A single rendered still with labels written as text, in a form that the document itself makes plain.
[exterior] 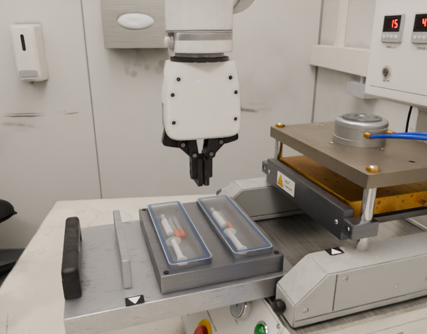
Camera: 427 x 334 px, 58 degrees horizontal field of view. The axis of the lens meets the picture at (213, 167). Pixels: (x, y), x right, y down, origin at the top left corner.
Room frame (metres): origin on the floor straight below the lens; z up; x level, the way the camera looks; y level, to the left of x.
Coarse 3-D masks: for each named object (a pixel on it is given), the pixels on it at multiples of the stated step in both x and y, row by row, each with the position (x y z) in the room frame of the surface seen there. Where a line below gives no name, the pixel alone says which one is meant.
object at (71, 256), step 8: (72, 224) 0.50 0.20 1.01; (64, 232) 0.48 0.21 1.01; (72, 232) 0.48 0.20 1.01; (80, 232) 0.52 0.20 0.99; (64, 240) 0.46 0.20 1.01; (72, 240) 0.46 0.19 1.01; (80, 240) 0.52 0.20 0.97; (64, 248) 0.44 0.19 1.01; (72, 248) 0.44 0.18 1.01; (64, 256) 0.42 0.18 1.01; (72, 256) 0.41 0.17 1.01; (64, 264) 0.40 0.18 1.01; (72, 264) 0.40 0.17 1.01; (64, 272) 0.39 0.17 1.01; (72, 272) 0.39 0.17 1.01; (64, 280) 0.38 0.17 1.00; (72, 280) 0.39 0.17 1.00; (64, 288) 0.38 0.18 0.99; (72, 288) 0.39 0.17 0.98; (80, 288) 0.39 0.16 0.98; (64, 296) 0.38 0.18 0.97; (72, 296) 0.39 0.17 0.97
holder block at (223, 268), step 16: (144, 208) 0.59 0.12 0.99; (192, 208) 0.59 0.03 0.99; (240, 208) 0.59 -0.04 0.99; (144, 224) 0.53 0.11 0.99; (208, 224) 0.53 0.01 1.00; (256, 224) 0.53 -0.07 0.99; (208, 240) 0.48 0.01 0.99; (160, 256) 0.44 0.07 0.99; (224, 256) 0.44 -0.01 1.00; (256, 256) 0.44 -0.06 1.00; (272, 256) 0.44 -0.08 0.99; (160, 272) 0.40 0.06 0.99; (176, 272) 0.40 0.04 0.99; (192, 272) 0.41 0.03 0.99; (208, 272) 0.41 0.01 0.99; (224, 272) 0.42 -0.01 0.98; (240, 272) 0.43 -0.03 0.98; (256, 272) 0.43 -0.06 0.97; (160, 288) 0.40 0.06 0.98; (176, 288) 0.40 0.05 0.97
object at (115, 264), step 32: (128, 224) 0.58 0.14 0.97; (96, 256) 0.48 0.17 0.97; (128, 256) 0.41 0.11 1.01; (96, 288) 0.41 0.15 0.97; (128, 288) 0.41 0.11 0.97; (192, 288) 0.41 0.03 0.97; (224, 288) 0.41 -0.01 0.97; (256, 288) 0.42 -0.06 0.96; (64, 320) 0.35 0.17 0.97; (96, 320) 0.36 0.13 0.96; (128, 320) 0.37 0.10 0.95
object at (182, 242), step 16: (160, 208) 0.57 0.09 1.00; (176, 208) 0.57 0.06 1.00; (160, 224) 0.51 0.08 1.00; (176, 224) 0.51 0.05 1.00; (192, 224) 0.51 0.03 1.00; (176, 240) 0.47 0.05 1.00; (192, 240) 0.47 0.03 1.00; (176, 256) 0.42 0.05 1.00; (192, 256) 0.42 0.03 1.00; (208, 256) 0.42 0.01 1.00
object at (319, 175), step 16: (288, 160) 0.65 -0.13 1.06; (304, 160) 0.65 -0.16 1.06; (304, 176) 0.58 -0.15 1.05; (320, 176) 0.57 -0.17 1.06; (336, 176) 0.57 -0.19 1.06; (336, 192) 0.50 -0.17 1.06; (352, 192) 0.50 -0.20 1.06; (384, 192) 0.50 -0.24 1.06; (400, 192) 0.50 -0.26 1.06; (416, 192) 0.50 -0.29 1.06; (384, 208) 0.49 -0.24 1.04; (400, 208) 0.50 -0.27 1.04; (416, 208) 0.51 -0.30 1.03
